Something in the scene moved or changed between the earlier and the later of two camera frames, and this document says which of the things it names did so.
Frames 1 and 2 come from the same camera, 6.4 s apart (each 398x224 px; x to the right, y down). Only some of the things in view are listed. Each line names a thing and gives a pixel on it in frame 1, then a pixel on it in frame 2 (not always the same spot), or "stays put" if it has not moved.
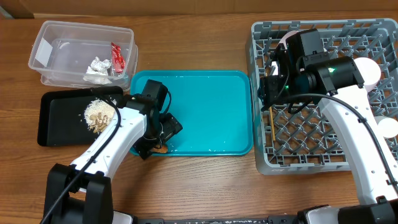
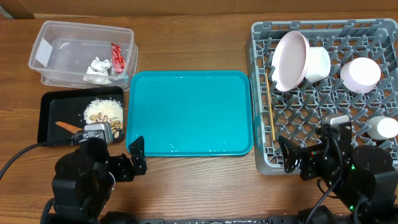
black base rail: (270, 219) stays put
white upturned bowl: (369, 71) stays put
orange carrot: (158, 148) to (68, 127)
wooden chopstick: (273, 134) stays put
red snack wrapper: (118, 60) stays put
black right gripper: (269, 91) to (309, 155)
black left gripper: (171, 127) to (127, 173)
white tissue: (99, 67) stays put
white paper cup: (387, 127) stays put
